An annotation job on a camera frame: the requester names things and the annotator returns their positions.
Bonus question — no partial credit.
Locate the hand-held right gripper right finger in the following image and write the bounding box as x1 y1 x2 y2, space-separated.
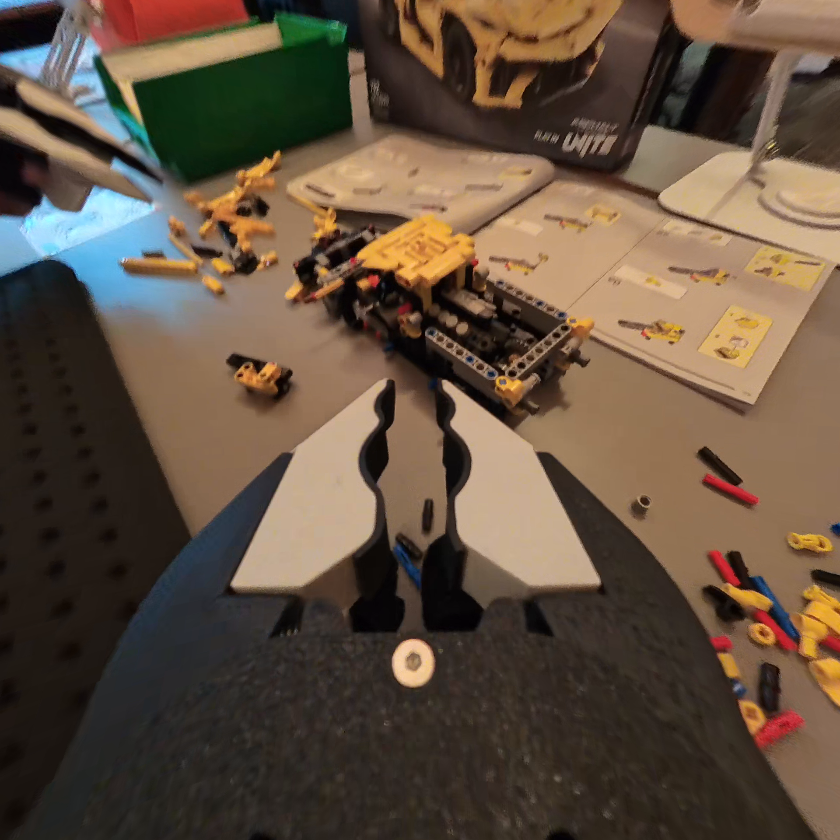
423 379 601 632

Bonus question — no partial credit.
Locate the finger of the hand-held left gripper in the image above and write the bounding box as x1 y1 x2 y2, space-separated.
0 108 155 211
16 80 165 183

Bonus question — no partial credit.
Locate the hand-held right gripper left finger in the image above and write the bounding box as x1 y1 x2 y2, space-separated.
230 379 404 632

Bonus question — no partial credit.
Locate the small yellow black brick assembly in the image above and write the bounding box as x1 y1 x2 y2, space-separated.
226 353 294 401

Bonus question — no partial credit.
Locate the pile of small connector pins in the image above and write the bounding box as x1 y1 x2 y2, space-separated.
392 446 840 750

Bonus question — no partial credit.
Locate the yellow black brick car model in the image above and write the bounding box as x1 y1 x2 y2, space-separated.
284 214 595 417

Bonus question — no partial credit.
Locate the grey desk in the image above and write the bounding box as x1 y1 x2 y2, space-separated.
56 49 840 840

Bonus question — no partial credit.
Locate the wooden board on stand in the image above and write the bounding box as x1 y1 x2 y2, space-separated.
39 0 93 89

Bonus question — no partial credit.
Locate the pile of yellow brick pieces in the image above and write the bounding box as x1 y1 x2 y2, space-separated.
119 151 284 298

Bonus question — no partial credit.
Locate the green plastic bin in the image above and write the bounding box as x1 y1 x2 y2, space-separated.
94 13 353 185

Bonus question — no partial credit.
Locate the open instruction booklet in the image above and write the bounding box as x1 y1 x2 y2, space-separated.
287 134 837 416

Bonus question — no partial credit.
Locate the dark toy car box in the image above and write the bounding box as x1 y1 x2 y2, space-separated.
360 0 690 173

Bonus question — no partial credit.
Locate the instruction sign on white stand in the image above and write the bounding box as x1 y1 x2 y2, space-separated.
658 0 840 249

